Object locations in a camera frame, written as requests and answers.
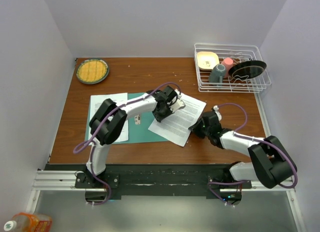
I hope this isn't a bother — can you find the printed paper sheet bottom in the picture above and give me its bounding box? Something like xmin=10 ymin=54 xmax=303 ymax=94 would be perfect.
xmin=148 ymin=93 xmax=207 ymax=147

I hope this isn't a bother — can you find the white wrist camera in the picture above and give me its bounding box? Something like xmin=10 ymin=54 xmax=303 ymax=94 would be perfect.
xmin=212 ymin=105 xmax=222 ymax=121
xmin=169 ymin=98 xmax=185 ymax=113

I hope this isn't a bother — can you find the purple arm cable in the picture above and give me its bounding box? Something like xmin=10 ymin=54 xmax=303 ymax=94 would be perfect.
xmin=72 ymin=81 xmax=182 ymax=205
xmin=207 ymin=103 xmax=299 ymax=202

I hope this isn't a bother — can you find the printed paper sheet top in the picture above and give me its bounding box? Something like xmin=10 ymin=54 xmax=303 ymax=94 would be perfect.
xmin=87 ymin=98 xmax=127 ymax=145

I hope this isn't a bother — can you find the teal file folder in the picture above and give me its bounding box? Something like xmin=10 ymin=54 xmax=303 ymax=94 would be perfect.
xmin=87 ymin=93 xmax=167 ymax=144

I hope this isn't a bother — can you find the printed paper sheet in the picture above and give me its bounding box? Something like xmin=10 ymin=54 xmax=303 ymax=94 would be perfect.
xmin=87 ymin=98 xmax=127 ymax=145
xmin=148 ymin=93 xmax=207 ymax=147

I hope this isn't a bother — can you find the green plate with woven mat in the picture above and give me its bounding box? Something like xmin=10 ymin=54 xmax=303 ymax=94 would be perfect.
xmin=76 ymin=58 xmax=110 ymax=84

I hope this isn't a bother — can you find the metal folder clip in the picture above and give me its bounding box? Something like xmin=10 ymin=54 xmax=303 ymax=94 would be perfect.
xmin=134 ymin=114 xmax=141 ymax=125

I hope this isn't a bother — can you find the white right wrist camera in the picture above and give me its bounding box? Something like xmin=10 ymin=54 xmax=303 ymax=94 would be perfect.
xmin=212 ymin=105 xmax=222 ymax=121

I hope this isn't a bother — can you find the pink cup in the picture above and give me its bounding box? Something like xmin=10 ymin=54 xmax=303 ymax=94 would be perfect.
xmin=221 ymin=57 xmax=236 ymax=78

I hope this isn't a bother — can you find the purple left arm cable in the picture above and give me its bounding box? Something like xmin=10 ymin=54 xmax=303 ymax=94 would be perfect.
xmin=72 ymin=81 xmax=182 ymax=205

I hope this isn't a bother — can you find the white wire dish rack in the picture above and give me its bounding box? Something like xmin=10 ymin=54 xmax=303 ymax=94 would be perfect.
xmin=194 ymin=43 xmax=272 ymax=93

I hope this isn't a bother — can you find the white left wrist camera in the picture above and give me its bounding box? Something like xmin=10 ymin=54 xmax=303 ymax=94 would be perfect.
xmin=169 ymin=98 xmax=185 ymax=113

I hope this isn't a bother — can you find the orange plastic bottle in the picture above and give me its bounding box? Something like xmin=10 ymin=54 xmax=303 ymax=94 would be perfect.
xmin=3 ymin=213 xmax=53 ymax=232

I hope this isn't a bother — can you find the aluminium frame rail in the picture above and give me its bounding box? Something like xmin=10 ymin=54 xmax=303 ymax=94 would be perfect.
xmin=28 ymin=168 xmax=307 ymax=232

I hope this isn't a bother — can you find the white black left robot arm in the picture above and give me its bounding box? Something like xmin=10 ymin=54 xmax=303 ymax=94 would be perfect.
xmin=85 ymin=86 xmax=185 ymax=188

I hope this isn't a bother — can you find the black round plate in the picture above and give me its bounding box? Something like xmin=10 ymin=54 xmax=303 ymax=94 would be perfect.
xmin=228 ymin=60 xmax=267 ymax=81

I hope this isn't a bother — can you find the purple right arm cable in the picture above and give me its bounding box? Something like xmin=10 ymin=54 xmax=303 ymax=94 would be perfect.
xmin=207 ymin=103 xmax=299 ymax=202

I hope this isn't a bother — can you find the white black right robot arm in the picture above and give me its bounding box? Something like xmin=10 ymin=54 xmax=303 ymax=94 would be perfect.
xmin=189 ymin=111 xmax=298 ymax=189

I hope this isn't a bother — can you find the grey blue mug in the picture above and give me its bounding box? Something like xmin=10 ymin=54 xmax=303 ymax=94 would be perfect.
xmin=208 ymin=64 xmax=227 ymax=86

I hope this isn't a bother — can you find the cream square plate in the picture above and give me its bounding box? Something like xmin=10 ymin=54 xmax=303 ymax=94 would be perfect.
xmin=196 ymin=51 xmax=220 ymax=71

